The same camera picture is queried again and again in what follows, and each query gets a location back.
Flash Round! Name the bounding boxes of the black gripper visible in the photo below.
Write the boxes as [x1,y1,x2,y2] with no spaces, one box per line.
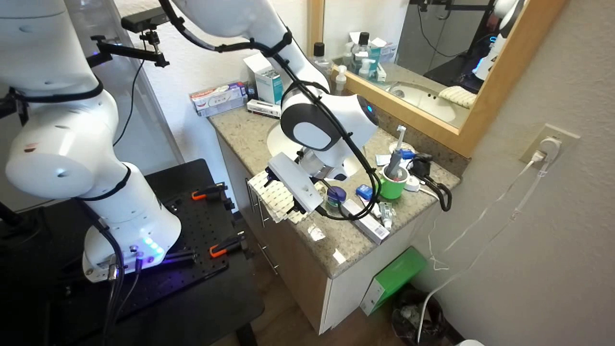
[267,153,348,214]

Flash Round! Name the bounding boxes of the white striped towel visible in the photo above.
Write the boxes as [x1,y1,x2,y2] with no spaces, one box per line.
[248,172,305,224]

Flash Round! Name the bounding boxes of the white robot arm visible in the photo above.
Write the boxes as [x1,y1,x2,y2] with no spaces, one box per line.
[0,0,377,284]

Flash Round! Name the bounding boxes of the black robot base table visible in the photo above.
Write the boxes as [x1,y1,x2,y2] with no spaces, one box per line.
[0,160,263,346]

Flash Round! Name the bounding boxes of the vanity cabinet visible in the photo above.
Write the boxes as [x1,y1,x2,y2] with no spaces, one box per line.
[211,111,440,335]

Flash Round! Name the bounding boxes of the blue capped deodorant stick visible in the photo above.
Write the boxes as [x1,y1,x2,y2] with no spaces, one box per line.
[325,187,346,212]

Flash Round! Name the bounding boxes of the blue floss container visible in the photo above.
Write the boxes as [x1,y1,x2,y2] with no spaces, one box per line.
[355,185,375,203]

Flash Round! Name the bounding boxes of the long white box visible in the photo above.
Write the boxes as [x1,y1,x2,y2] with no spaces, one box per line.
[342,201,390,245]

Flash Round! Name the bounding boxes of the orange clamp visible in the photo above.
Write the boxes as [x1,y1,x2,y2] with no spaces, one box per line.
[207,232,244,260]
[190,184,227,203]

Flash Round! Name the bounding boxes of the green cup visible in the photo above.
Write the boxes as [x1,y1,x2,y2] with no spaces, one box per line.
[378,170,407,203]

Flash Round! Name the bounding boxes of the electric toothbrush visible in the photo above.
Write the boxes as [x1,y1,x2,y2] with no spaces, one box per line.
[384,126,405,182]

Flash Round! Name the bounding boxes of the white toothpaste tube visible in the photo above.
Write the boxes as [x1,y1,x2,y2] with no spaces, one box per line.
[371,201,396,232]

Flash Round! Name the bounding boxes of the open white box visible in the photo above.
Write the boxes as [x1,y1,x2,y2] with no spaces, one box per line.
[244,55,284,107]

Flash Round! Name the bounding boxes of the small clear soap bottle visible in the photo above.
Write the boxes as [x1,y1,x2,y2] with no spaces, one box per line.
[334,66,348,97]

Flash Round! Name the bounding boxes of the orange clamp lower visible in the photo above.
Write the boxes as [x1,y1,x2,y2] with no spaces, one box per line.
[207,232,244,260]

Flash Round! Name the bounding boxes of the blue mouthwash bottle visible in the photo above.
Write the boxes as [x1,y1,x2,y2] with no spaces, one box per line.
[311,43,330,76]

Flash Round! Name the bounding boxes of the black razor charger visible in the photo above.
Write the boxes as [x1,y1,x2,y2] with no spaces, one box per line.
[409,155,452,212]

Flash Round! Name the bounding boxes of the green white box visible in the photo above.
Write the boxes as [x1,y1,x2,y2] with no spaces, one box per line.
[361,249,427,316]

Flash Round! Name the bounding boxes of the wood framed mirror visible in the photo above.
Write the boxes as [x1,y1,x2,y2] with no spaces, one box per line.
[307,0,567,159]

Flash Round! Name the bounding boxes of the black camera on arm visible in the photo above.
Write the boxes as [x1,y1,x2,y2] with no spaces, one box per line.
[121,9,167,34]

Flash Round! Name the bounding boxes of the white power cable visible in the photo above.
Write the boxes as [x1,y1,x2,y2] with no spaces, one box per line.
[413,137,563,346]

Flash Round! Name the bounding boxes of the white wall outlet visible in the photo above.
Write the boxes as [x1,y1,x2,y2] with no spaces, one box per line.
[521,124,580,170]

